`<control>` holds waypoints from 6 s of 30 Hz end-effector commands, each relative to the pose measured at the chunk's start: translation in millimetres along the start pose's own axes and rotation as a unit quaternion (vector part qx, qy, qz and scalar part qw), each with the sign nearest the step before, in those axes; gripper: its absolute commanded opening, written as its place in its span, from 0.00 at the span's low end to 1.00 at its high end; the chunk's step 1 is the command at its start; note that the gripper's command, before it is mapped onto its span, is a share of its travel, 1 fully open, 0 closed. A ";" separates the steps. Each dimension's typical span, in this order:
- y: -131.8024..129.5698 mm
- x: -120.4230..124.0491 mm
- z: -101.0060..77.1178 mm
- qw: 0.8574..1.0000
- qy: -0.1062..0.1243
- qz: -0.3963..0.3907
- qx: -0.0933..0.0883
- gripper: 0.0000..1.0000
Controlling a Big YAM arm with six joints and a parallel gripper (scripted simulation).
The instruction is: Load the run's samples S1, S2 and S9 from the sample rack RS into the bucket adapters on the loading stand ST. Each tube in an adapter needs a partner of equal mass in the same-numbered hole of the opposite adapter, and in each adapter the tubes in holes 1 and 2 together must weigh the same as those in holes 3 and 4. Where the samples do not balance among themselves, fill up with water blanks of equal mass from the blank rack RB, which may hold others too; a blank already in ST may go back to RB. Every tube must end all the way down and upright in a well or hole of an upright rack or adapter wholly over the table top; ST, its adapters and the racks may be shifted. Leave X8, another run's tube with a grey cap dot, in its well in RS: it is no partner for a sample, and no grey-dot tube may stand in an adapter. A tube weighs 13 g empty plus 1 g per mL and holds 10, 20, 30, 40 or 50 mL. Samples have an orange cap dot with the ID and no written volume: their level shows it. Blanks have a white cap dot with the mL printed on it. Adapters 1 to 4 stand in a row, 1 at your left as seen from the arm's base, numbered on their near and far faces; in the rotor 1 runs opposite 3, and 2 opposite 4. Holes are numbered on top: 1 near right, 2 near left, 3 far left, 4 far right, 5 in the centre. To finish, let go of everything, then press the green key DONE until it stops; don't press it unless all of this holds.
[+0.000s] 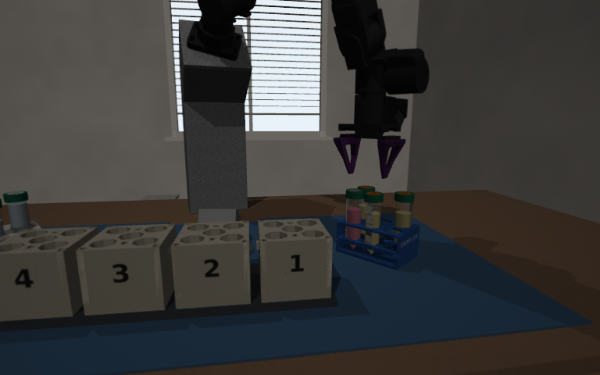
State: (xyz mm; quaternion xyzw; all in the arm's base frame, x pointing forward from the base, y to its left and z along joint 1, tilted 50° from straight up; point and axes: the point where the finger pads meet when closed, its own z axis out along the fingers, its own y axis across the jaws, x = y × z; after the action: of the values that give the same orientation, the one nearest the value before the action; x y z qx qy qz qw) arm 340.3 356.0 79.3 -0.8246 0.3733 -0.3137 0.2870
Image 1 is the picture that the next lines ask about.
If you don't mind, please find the blue tube rack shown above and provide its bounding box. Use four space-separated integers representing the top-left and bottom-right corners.
336 217 420 270

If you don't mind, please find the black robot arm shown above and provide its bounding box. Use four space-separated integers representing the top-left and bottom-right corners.
187 0 429 126

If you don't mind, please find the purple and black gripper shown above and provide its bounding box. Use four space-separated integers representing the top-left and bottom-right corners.
334 93 405 179

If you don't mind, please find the white tube rack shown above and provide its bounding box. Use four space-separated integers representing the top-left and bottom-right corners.
0 220 41 241

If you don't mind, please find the blue bench mat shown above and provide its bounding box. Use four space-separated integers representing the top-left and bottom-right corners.
0 215 592 375

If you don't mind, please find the white box with done label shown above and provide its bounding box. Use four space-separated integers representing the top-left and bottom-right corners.
198 209 241 223

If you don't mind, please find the test tube with pink liquid and green cap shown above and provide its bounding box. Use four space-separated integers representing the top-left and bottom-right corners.
345 188 364 240

